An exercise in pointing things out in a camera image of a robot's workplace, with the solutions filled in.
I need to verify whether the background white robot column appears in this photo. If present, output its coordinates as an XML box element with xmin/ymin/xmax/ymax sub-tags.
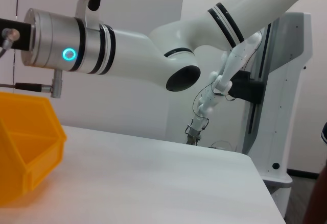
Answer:
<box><xmin>228</xmin><ymin>11</ymin><xmax>314</xmax><ymax>218</ymax></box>

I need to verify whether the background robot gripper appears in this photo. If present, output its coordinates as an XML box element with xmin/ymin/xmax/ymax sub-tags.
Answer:
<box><xmin>184</xmin><ymin>128</ymin><xmax>203</xmax><ymax>146</ymax></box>

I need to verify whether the right wrist camera assembly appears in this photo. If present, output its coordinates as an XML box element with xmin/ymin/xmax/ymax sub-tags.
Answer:
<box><xmin>71</xmin><ymin>0</ymin><xmax>121</xmax><ymax>30</ymax></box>

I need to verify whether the navy white blurry object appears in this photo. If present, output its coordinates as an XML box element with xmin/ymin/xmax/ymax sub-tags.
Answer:
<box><xmin>320</xmin><ymin>121</ymin><xmax>327</xmax><ymax>143</ymax></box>

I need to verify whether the right arm gripper cable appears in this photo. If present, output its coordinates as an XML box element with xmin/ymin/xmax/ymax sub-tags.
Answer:
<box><xmin>0</xmin><ymin>28</ymin><xmax>63</xmax><ymax>99</ymax></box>

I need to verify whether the dark brown blurry object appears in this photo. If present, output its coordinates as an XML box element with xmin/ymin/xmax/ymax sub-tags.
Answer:
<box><xmin>303</xmin><ymin>164</ymin><xmax>327</xmax><ymax>224</ymax></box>

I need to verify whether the yellow plastic bin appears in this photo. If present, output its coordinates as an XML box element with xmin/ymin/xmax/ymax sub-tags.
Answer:
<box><xmin>0</xmin><ymin>91</ymin><xmax>68</xmax><ymax>207</ymax></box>

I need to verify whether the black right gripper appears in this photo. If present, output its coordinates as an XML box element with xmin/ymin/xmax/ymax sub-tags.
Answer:
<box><xmin>0</xmin><ymin>17</ymin><xmax>32</xmax><ymax>52</ymax></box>

